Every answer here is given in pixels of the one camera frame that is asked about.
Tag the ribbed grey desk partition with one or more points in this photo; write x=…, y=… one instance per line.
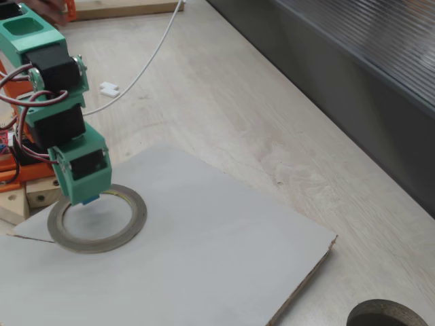
x=357, y=85

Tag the long wooden base plank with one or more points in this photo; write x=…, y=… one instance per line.
x=13, y=207

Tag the red circuit board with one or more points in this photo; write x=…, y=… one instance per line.
x=5, y=136

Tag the short wooden base block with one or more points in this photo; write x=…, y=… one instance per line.
x=44, y=200

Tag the small white connector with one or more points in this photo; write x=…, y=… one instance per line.
x=108, y=89

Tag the grey-topped plywood board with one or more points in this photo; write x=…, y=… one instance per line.
x=204, y=254

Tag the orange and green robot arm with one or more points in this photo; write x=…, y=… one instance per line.
x=37, y=37

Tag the person's hand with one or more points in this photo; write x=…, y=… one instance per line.
x=54, y=12

